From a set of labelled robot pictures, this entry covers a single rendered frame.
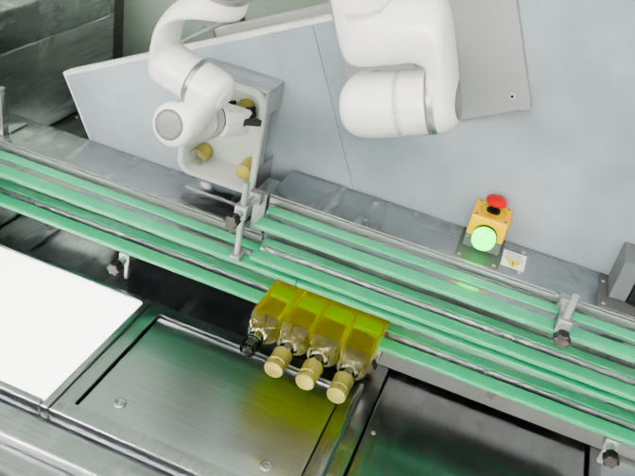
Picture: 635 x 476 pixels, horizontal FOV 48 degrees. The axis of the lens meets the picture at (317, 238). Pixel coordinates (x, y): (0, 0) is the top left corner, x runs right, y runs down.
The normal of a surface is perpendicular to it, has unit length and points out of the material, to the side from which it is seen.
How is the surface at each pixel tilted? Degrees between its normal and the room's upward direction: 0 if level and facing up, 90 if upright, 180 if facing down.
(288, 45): 0
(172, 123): 15
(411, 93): 32
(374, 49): 19
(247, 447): 90
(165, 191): 90
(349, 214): 90
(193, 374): 90
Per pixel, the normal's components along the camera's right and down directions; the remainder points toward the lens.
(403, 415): 0.17, -0.82
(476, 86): -0.29, 0.45
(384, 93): -0.33, -0.15
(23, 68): 0.92, 0.33
